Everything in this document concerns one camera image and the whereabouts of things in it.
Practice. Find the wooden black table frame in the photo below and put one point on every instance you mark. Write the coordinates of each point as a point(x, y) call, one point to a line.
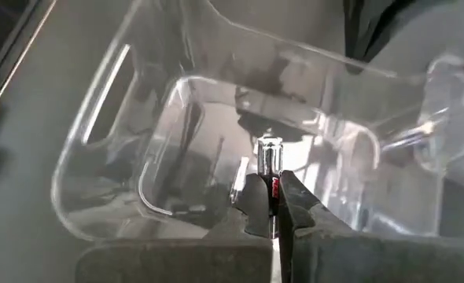
point(4, 47)

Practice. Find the silver black AAA battery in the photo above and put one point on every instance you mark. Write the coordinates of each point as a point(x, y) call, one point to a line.
point(270, 157)

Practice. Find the clear plastic bin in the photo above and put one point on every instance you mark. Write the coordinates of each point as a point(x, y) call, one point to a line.
point(98, 165)

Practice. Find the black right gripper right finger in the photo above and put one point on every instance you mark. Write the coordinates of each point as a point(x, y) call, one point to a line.
point(373, 263)

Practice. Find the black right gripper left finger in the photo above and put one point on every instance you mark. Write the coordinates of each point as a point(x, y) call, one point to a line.
point(177, 263)

